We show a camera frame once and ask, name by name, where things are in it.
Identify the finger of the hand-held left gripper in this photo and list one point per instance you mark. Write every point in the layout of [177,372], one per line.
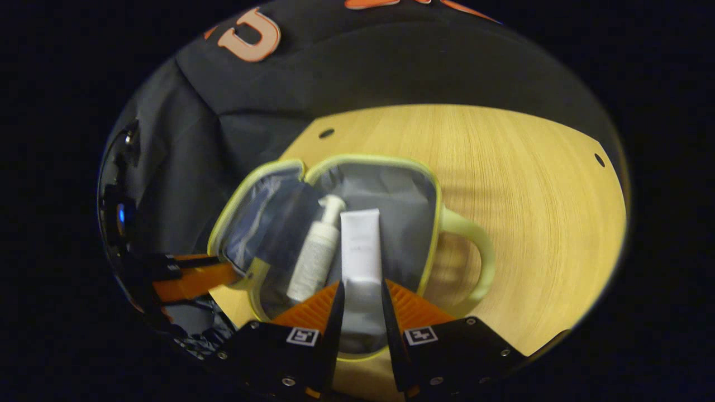
[162,262]
[195,282]

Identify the white pump bottle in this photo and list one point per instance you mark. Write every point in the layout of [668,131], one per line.
[315,257]

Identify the white squeeze tube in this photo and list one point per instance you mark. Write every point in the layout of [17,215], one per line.
[361,251]

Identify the pale yellow suitcase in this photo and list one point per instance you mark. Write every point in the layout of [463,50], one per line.
[396,206]

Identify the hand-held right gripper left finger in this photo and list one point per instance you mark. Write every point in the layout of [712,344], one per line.
[334,340]

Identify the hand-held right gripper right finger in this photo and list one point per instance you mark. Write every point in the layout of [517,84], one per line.
[392,340]

